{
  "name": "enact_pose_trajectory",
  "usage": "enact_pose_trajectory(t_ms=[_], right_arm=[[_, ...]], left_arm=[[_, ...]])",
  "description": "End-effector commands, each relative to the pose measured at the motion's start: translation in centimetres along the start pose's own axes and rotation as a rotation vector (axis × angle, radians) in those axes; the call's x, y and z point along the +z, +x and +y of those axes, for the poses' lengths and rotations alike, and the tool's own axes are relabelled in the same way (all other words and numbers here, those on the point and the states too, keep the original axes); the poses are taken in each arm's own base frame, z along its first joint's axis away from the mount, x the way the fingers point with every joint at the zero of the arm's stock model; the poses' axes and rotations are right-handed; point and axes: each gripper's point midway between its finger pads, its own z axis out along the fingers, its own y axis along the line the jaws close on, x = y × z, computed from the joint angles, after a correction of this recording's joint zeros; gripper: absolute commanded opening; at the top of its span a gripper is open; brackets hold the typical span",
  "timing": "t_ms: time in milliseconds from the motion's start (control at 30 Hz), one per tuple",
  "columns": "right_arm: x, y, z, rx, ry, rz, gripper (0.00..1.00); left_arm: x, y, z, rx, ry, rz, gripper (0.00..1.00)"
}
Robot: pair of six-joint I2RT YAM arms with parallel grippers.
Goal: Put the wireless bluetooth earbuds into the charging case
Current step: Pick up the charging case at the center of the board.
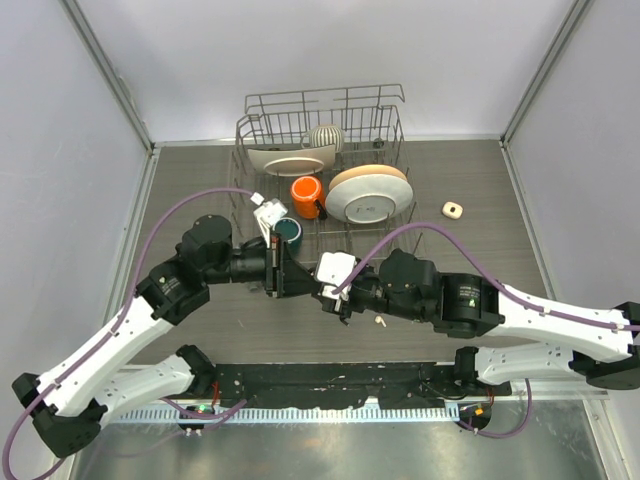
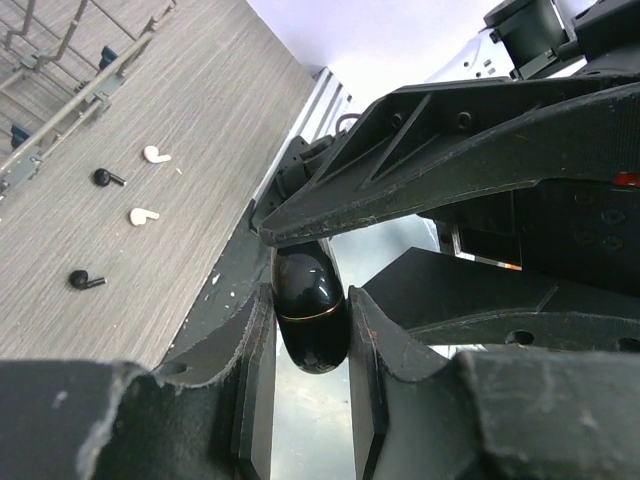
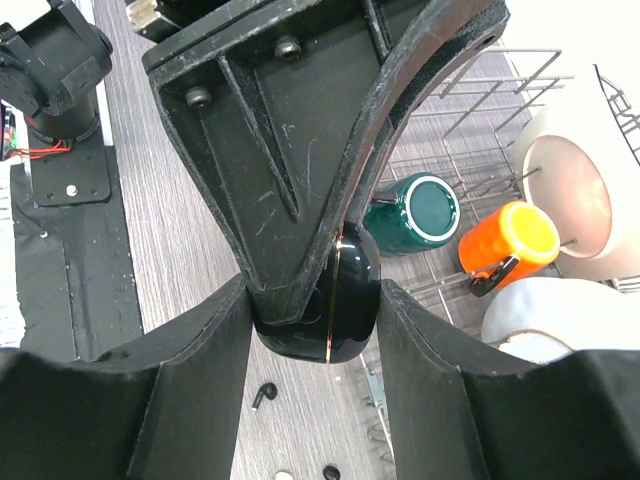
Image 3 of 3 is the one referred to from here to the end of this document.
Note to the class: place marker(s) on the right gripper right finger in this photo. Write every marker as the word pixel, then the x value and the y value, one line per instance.
pixel 461 409

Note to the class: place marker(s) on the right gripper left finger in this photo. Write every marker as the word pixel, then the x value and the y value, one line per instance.
pixel 163 406

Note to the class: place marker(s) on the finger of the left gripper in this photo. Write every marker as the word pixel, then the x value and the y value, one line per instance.
pixel 284 113

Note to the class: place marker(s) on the black earbud left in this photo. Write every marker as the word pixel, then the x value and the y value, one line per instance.
pixel 267 391

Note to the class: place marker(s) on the black earbud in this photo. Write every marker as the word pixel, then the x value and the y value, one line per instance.
pixel 331 472
pixel 267 391

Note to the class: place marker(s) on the white earbud left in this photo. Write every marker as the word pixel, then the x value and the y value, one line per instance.
pixel 283 475

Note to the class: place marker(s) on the black earbud right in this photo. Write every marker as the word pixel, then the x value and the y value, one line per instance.
pixel 331 472

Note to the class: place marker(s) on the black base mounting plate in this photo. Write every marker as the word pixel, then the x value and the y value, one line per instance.
pixel 76 286

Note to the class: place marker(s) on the dark green ceramic mug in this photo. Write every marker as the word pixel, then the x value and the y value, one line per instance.
pixel 416 214

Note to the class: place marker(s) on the orange ceramic mug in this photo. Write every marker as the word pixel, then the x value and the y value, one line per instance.
pixel 514 242

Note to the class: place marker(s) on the cream oval dish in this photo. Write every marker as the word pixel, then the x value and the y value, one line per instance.
pixel 578 167

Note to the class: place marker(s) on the white plate with foot ring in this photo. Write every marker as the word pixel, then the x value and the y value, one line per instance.
pixel 542 319

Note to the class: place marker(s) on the grey wire dish rack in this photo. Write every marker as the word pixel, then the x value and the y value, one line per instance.
pixel 470 125

